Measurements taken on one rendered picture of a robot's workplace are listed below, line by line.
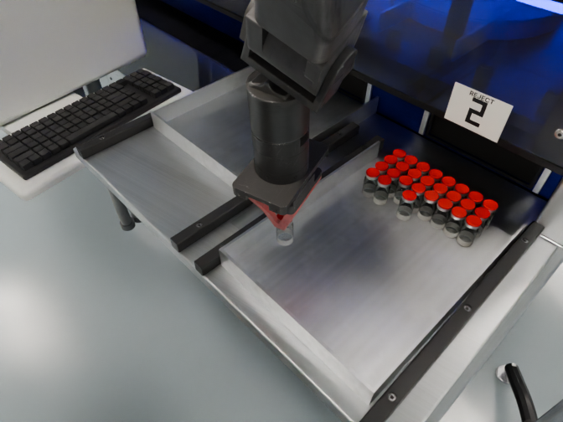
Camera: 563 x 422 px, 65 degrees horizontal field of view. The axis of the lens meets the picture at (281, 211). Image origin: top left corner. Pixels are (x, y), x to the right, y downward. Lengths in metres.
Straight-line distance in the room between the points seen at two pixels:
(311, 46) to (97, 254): 1.65
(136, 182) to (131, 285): 1.01
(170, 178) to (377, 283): 0.38
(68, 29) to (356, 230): 0.79
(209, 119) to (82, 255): 1.14
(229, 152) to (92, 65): 0.52
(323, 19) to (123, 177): 0.56
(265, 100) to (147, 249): 1.49
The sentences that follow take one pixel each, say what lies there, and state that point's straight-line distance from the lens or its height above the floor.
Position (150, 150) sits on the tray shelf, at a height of 0.88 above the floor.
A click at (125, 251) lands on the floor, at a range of 1.85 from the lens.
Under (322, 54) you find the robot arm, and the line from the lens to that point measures 0.31.
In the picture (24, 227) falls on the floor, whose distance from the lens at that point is 2.11.
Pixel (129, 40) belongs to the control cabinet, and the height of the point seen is 0.86.
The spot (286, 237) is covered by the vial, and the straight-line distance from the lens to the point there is 0.55.
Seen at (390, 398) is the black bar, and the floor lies 0.90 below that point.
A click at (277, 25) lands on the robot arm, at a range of 0.32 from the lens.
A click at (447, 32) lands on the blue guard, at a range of 0.68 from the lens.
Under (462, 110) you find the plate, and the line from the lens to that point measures 0.70.
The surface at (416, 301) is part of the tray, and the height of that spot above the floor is 0.88.
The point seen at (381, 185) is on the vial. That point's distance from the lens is 0.68.
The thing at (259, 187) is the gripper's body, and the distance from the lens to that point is 0.45.
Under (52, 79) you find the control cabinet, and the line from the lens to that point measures 1.16.
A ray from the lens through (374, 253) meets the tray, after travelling 0.64.
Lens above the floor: 1.38
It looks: 47 degrees down
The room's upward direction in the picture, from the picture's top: straight up
